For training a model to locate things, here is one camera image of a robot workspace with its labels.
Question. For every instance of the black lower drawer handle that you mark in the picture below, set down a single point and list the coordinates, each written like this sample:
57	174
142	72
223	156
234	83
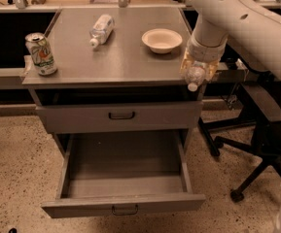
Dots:
125	211

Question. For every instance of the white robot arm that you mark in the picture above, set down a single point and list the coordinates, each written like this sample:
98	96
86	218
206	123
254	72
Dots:
256	34

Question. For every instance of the grey drawer cabinet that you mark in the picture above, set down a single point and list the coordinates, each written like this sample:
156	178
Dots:
121	71

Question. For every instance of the black office chair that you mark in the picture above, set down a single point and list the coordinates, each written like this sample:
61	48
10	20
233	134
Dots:
261	109

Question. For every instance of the open lower grey drawer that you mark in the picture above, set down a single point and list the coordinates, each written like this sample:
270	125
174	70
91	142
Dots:
144	168

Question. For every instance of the crinkled clear water bottle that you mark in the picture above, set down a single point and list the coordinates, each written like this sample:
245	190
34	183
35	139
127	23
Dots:
194	77

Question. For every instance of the labelled clear water bottle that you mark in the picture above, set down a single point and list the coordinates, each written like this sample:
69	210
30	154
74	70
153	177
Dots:
101	30

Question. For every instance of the black upper drawer handle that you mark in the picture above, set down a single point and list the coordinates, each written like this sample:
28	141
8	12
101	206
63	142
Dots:
121	116

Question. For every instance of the black drawer handle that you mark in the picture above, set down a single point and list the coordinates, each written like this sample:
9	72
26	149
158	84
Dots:
125	211
121	116

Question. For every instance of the white paper bowl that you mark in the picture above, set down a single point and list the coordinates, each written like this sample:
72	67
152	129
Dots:
161	41

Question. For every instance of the green white soda can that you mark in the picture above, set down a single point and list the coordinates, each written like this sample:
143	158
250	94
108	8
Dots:
41	53

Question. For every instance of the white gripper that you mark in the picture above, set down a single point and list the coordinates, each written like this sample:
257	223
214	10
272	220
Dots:
205	53

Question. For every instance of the closed upper grey drawer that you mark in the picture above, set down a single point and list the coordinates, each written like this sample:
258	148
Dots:
94	118

